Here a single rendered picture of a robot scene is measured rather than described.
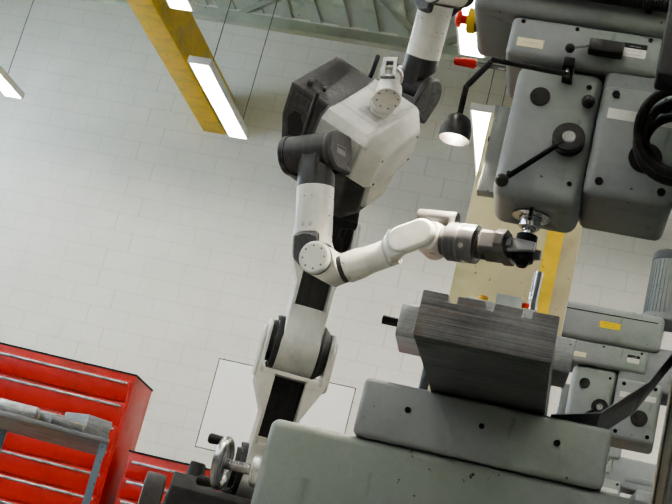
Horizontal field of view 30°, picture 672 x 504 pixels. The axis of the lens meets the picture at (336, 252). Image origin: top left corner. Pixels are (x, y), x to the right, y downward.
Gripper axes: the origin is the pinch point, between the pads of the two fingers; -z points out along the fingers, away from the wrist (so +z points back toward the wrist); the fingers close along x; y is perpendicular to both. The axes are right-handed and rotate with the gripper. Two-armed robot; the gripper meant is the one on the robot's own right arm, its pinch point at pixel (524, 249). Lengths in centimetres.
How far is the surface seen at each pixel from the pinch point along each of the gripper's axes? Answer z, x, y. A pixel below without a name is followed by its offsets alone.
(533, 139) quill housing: 0.0, -10.3, -21.9
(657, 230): -25.5, 10.3, -11.4
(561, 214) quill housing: -7.3, -2.4, -8.2
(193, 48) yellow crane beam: 559, 620, -367
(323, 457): 24, -23, 56
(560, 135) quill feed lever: -6.3, -11.7, -22.7
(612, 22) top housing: -12, -10, -51
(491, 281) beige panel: 63, 161, -41
